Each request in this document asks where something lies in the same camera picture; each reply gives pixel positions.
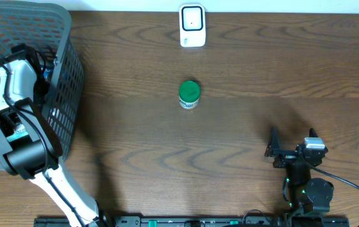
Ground green lid jar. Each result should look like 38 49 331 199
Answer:
178 81 200 110

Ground blue Oreo cookie pack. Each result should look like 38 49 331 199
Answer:
43 66 54 81

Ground mint green wipes pack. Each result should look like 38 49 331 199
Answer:
6 125 28 142

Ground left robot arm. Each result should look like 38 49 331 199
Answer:
0 44 114 226

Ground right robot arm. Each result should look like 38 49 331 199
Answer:
265 127 334 226

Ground grey plastic mesh basket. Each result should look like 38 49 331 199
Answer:
0 1 84 161

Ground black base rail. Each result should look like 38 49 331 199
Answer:
33 215 350 227

